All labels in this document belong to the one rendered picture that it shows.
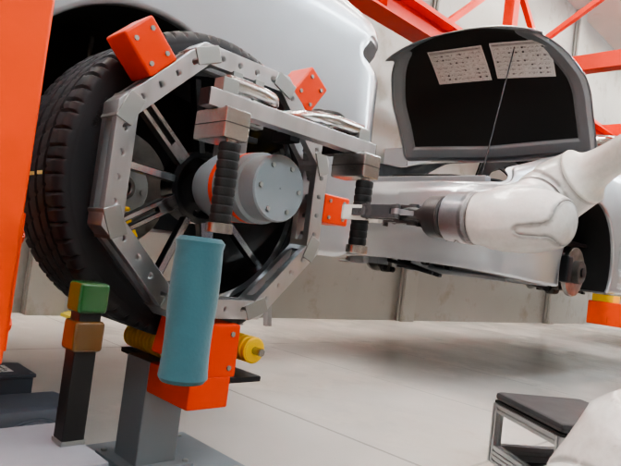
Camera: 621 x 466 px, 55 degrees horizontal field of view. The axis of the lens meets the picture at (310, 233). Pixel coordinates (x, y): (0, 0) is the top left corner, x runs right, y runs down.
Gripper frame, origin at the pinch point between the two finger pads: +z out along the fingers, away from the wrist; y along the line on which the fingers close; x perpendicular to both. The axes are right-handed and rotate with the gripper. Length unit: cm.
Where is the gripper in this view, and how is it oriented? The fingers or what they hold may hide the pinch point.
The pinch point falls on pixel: (361, 213)
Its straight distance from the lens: 119.3
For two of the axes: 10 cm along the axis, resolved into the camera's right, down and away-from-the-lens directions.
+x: 1.2, -9.9, 0.4
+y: 7.1, 1.2, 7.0
